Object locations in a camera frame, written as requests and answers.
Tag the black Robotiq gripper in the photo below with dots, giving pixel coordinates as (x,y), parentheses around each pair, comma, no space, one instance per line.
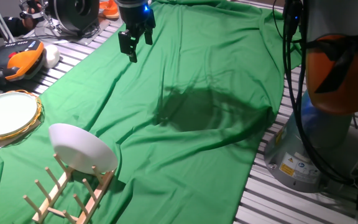
(134,15)

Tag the white round dish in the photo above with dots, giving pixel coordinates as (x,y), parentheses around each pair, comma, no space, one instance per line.
(79,147)

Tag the wooden peg dish rack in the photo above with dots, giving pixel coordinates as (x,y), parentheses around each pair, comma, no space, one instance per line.
(53,196)

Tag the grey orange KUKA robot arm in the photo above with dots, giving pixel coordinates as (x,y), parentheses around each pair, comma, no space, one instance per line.
(331,71)

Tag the person's bare hand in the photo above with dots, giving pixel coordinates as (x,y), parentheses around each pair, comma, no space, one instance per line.
(31,15)

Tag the orange plastic object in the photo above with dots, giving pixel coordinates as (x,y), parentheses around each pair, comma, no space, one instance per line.
(109,9)

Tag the orange black teach pendant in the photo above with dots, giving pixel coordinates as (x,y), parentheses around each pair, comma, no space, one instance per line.
(17,62)

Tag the green cloth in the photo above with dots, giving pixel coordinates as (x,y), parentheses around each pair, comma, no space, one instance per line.
(182,155)

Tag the white plate with gold rim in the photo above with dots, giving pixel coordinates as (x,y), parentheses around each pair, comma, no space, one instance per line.
(6,113)

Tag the grey metal base plate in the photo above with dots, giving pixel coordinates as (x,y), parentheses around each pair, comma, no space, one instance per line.
(99,29)

